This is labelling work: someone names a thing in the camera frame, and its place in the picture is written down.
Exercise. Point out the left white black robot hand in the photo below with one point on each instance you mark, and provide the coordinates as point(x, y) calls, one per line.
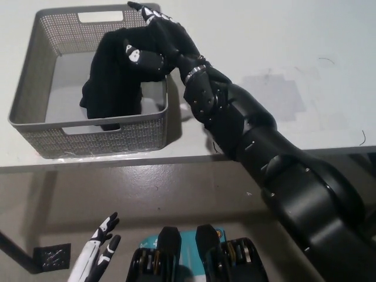
point(94, 252)

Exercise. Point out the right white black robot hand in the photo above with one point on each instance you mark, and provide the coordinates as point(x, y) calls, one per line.
point(173, 41)

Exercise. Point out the black t-shirt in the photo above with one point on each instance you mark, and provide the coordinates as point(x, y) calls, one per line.
point(114, 97)

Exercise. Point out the black table foot plate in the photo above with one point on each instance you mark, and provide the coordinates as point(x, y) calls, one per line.
point(53, 255)

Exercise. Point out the black robot body block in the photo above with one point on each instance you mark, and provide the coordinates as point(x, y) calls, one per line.
point(167, 249)
point(211, 246)

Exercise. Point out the grey perforated plastic basket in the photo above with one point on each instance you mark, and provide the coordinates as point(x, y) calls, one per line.
point(97, 141)

